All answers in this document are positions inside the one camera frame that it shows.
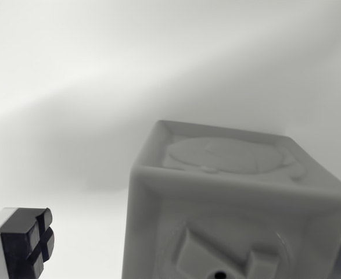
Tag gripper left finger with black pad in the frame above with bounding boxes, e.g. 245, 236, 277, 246
0, 206, 55, 279

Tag grey embossed soft cube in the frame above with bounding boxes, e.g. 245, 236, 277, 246
121, 120, 341, 279

